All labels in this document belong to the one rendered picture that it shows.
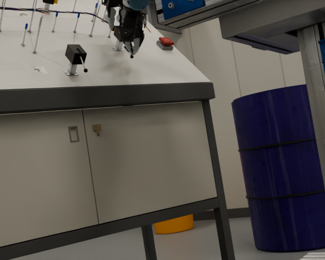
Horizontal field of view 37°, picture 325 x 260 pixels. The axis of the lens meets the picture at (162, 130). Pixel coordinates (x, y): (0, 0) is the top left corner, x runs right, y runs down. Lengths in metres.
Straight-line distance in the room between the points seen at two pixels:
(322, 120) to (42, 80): 0.95
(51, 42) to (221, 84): 2.63
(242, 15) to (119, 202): 0.94
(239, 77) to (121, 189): 2.69
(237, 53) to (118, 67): 2.53
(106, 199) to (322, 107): 0.90
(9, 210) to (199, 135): 0.81
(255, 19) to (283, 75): 3.14
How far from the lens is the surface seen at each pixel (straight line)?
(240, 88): 4.26
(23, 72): 1.68
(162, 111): 1.88
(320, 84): 1.05
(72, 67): 1.71
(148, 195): 1.80
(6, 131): 1.58
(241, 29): 1.00
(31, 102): 1.58
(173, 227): 4.00
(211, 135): 2.02
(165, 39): 2.15
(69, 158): 1.65
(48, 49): 1.86
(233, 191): 4.35
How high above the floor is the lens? 0.58
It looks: 4 degrees up
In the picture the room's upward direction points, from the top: 9 degrees counter-clockwise
